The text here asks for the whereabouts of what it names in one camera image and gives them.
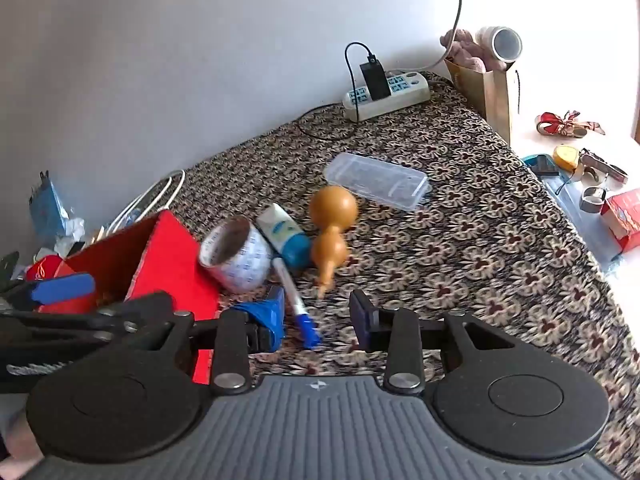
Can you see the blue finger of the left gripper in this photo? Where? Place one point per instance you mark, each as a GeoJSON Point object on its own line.
{"type": "Point", "coordinates": [63, 288]}

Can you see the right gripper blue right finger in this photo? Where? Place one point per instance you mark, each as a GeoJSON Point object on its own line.
{"type": "Point", "coordinates": [365, 318]}

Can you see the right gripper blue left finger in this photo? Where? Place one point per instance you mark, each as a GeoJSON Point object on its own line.
{"type": "Point", "coordinates": [265, 321]}

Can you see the white blue marker pen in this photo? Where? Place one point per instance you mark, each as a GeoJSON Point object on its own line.
{"type": "Point", "coordinates": [310, 337]}

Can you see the white printed tape roll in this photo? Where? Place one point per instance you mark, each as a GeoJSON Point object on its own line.
{"type": "Point", "coordinates": [236, 255]}

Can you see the white tube blue cap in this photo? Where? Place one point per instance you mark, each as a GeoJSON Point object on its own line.
{"type": "Point", "coordinates": [291, 243]}

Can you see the orange gourd ornament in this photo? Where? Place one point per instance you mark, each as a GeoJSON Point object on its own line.
{"type": "Point", "coordinates": [333, 210]}

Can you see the clear plastic case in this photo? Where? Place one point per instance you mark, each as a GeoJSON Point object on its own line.
{"type": "Point", "coordinates": [385, 183]}

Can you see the red cap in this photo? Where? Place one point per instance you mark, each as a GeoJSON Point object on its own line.
{"type": "Point", "coordinates": [44, 268]}

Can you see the floral patterned tablecloth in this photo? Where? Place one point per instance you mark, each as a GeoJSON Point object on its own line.
{"type": "Point", "coordinates": [487, 239]}

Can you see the red cardboard box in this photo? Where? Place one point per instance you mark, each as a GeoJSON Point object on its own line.
{"type": "Point", "coordinates": [157, 254]}

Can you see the blue flat object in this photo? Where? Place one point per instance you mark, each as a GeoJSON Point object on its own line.
{"type": "Point", "coordinates": [542, 165]}

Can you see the black power adapter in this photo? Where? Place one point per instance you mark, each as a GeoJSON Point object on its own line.
{"type": "Point", "coordinates": [374, 76]}

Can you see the yellow round tape measure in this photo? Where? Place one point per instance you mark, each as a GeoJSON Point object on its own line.
{"type": "Point", "coordinates": [566, 157]}

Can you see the brown paper bag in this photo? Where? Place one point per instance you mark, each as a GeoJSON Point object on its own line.
{"type": "Point", "coordinates": [496, 96]}

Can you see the red ribbon bow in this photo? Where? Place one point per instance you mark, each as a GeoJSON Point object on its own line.
{"type": "Point", "coordinates": [567, 126]}

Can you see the brown metal tool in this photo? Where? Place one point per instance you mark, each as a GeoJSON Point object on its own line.
{"type": "Point", "coordinates": [589, 159]}

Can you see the red white small box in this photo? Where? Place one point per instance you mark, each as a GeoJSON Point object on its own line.
{"type": "Point", "coordinates": [621, 214]}

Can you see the pink plush toy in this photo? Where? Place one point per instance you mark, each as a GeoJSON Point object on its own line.
{"type": "Point", "coordinates": [465, 52]}

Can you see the white rolled paper tube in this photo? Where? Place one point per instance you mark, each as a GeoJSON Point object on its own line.
{"type": "Point", "coordinates": [502, 42]}

